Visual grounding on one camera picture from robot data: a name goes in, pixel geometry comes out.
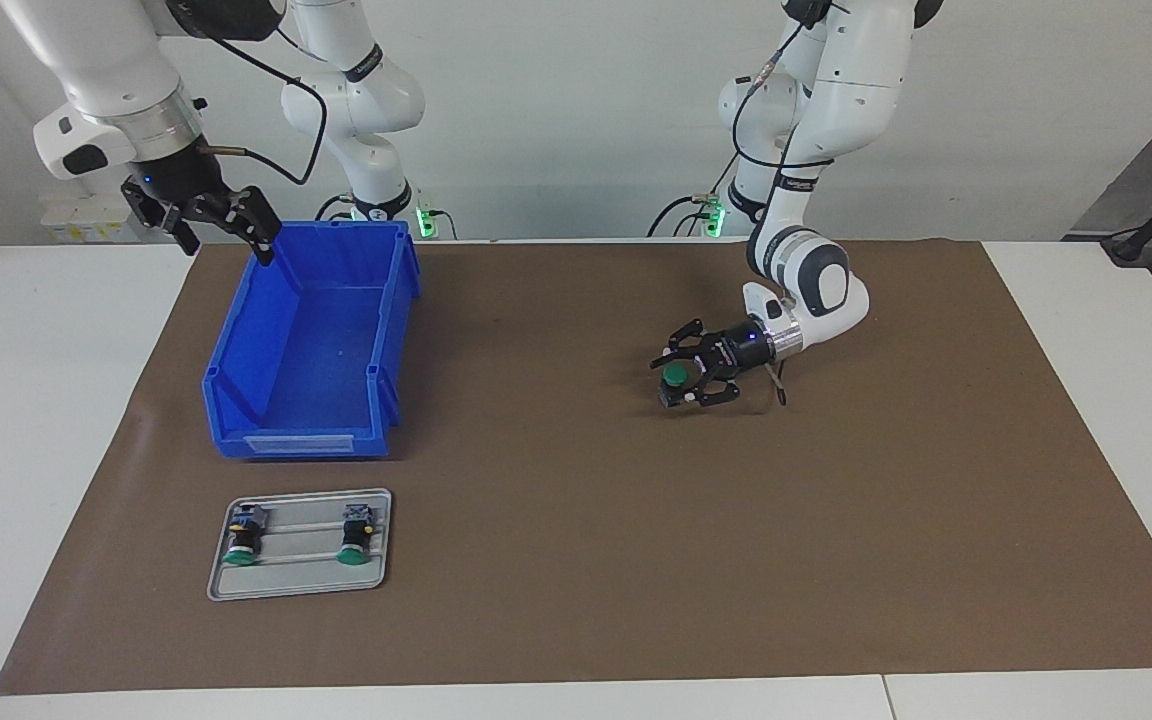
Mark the white plug with green light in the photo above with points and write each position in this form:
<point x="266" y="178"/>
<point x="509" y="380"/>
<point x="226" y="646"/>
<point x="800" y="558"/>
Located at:
<point x="426" y="215"/>
<point x="714" y="215"/>

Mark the brown table mat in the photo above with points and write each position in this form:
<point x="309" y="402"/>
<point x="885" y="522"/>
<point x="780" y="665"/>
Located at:
<point x="536" y="550"/>

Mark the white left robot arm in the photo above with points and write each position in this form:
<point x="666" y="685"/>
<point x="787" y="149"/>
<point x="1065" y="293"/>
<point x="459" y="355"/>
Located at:
<point x="846" y="90"/>

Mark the grey metal tray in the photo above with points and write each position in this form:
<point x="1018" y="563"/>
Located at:
<point x="301" y="580"/>

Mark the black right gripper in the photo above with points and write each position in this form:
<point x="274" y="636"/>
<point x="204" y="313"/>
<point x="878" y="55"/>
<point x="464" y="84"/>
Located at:
<point x="181" y="175"/>

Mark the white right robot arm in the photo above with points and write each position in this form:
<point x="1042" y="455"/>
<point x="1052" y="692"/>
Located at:
<point x="106" y="60"/>

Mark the green push button switch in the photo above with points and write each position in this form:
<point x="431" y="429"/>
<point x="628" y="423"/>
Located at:
<point x="244" y="535"/>
<point x="674" y="375"/>
<point x="358" y="535"/>

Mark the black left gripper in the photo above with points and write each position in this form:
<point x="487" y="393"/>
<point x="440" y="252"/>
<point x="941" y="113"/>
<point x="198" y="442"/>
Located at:
<point x="741" y="352"/>

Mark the blue plastic storage bin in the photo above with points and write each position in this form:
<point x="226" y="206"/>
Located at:
<point x="316" y="350"/>

